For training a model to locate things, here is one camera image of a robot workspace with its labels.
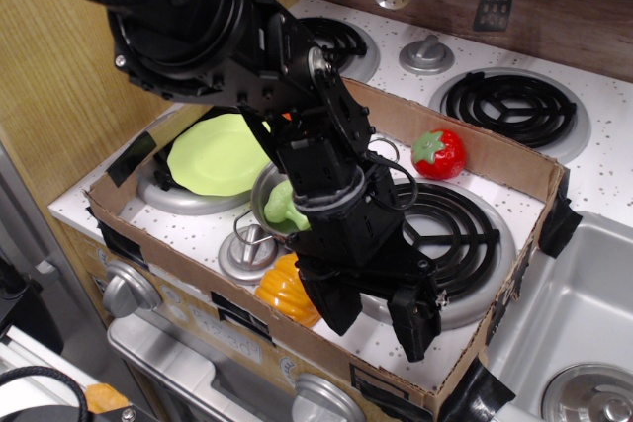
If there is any back left black burner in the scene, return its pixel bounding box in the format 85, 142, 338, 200
300, 17, 380, 83

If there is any silver sink basin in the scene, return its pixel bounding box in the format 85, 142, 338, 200
487, 212, 632, 421

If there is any silver oven door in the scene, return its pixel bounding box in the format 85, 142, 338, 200
108, 313, 318, 421

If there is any silver front stove knob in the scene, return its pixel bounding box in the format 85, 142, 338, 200
218, 224, 281, 286

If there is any silver oven knob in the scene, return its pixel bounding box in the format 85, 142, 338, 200
291, 373, 366, 422
103, 260, 162, 318

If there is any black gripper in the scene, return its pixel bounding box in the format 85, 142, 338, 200
275, 137, 441, 362

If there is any brown cardboard fence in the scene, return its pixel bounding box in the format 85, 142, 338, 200
88, 79, 569, 421

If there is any green toy broccoli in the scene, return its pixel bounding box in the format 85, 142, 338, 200
264, 180, 311, 231

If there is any front right black burner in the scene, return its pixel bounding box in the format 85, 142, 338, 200
355, 177, 517, 331

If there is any front left burner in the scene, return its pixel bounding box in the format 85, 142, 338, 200
136, 144, 258, 216

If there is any stainless steel pot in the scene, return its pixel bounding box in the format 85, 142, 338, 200
232, 136, 400, 247

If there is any light green plate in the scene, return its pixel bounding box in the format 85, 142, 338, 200
167, 114, 270, 197

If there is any orange object bottom left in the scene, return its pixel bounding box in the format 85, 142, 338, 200
84, 383, 130, 414

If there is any red toy strawberry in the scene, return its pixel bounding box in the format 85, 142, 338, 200
411, 129, 466, 180

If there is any silver oven knob right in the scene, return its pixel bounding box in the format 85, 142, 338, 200
291, 373, 366, 422

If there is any silver sink drain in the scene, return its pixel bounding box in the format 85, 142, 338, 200
540, 363, 632, 422

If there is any silver stove knob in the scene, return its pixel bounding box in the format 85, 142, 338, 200
399, 35, 455, 76
218, 224, 281, 286

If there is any orange toy pumpkin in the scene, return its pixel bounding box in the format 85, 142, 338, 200
255, 253, 320, 328

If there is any black burner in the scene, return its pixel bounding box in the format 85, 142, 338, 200
355, 177, 517, 331
429, 67, 591, 163
300, 17, 380, 83

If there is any back right black burner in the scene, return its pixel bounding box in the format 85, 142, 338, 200
429, 67, 591, 163

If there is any silver back stove knob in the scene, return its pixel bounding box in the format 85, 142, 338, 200
399, 35, 455, 76

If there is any silver oven knob left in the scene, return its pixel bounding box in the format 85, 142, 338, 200
103, 260, 162, 318

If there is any hanging slotted spatula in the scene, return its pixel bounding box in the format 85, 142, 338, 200
472, 0, 513, 33

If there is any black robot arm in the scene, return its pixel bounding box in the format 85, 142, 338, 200
90, 0, 441, 362

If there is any black cable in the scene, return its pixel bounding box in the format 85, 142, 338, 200
0, 365, 90, 422

